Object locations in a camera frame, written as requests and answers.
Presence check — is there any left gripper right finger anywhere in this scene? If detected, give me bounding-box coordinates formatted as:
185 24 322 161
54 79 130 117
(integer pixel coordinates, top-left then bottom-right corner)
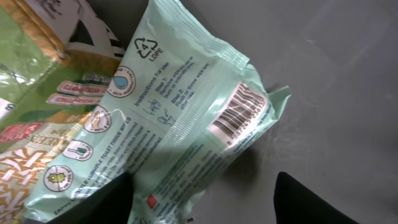
273 172 358 224

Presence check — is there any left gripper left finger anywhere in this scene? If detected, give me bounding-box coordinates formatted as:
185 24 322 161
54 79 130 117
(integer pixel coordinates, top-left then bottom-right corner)
49 172 134 224

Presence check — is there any teal wet wipes pack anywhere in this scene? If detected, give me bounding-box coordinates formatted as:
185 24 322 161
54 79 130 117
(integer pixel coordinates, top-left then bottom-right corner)
23 0 290 223

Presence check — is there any grey plastic mesh basket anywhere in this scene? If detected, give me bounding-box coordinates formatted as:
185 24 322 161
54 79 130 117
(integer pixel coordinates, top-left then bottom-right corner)
83 0 398 224

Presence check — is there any green yellow snack pouch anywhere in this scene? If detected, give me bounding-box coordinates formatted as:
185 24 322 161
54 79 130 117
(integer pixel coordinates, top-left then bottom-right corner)
1 0 124 223

